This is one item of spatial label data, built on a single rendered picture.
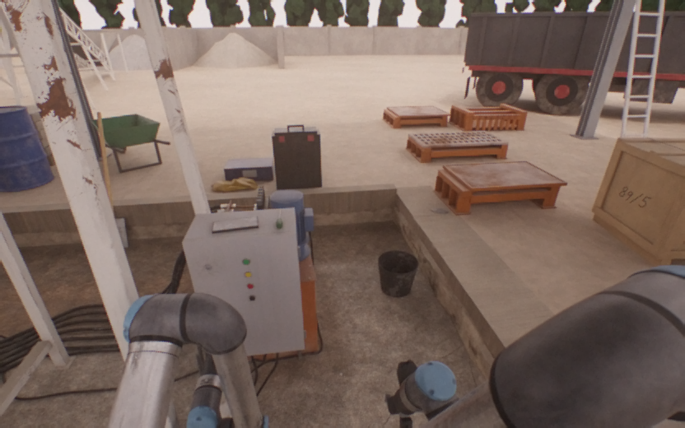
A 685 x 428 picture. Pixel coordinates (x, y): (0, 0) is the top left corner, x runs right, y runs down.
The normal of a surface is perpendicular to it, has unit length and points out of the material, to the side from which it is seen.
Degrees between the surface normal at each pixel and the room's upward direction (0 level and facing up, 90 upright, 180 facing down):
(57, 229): 90
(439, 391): 19
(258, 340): 90
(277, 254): 90
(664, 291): 5
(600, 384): 55
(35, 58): 81
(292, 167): 90
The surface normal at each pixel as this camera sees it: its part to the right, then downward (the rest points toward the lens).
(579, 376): -0.58, -0.33
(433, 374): 0.14, -0.70
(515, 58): -0.42, 0.42
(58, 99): 0.14, 0.30
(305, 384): 0.00, -0.89
